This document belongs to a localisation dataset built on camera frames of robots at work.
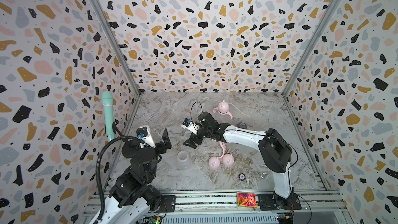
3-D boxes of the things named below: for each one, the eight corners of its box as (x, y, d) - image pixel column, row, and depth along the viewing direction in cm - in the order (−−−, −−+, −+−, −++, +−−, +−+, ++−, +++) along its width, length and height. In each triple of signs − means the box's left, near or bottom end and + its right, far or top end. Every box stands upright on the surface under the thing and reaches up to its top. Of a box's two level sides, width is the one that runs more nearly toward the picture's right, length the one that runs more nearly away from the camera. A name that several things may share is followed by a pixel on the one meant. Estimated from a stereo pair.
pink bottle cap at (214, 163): (208, 169, 86) (208, 166, 82) (208, 159, 90) (208, 156, 86) (219, 169, 86) (220, 166, 82) (219, 160, 90) (220, 156, 86)
